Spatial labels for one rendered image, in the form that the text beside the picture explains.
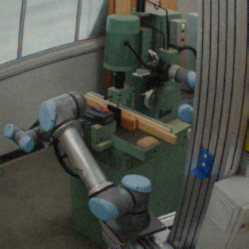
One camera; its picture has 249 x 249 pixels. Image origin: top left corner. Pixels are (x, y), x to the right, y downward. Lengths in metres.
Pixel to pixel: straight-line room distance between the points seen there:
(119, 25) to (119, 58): 0.20
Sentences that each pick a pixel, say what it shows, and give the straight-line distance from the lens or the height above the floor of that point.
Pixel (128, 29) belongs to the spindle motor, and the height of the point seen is 1.45.
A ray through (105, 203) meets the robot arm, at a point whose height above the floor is 1.03.
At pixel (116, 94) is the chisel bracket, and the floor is 1.06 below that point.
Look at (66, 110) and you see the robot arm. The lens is 1.85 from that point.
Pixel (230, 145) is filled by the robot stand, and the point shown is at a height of 1.37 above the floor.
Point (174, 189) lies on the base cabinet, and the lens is 3.06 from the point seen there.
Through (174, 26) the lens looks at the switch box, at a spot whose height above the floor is 1.45.
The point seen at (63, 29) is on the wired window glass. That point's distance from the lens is 3.90.
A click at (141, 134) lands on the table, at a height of 0.90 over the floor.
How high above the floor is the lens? 2.08
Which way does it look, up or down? 27 degrees down
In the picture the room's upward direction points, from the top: 3 degrees clockwise
